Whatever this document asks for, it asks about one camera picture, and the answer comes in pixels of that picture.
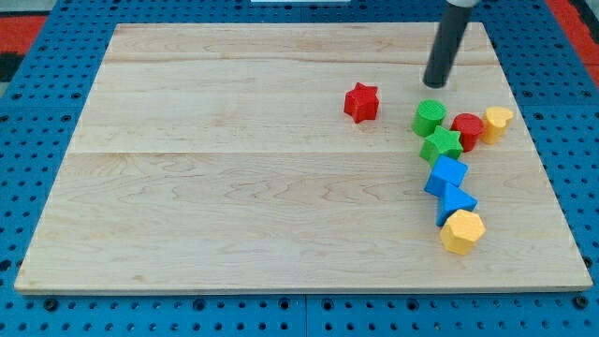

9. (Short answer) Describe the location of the red star block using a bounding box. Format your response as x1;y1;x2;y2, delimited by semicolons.
343;82;379;124

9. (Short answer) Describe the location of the green star block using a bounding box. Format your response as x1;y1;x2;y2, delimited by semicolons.
419;125;463;167

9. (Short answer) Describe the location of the light wooden board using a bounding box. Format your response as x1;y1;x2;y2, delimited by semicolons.
14;22;592;295

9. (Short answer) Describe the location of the green cylinder block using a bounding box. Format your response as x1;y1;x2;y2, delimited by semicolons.
412;99;446;137

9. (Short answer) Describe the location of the blue cube block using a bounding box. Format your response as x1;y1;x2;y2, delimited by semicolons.
424;155;469;197

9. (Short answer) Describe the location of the blue triangle block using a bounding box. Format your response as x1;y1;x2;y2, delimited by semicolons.
435;183;478;227

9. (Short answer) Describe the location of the yellow hexagon block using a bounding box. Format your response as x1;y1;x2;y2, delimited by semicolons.
440;210;487;256

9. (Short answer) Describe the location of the red cylinder block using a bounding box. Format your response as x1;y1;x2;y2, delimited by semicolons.
450;113;484;153

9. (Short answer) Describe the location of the yellow heart block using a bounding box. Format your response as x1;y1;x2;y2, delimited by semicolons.
480;106;515;144

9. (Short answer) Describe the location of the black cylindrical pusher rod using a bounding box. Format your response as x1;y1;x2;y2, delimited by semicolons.
422;0;479;89

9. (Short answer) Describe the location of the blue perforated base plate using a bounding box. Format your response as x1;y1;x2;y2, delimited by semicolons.
1;1;598;336

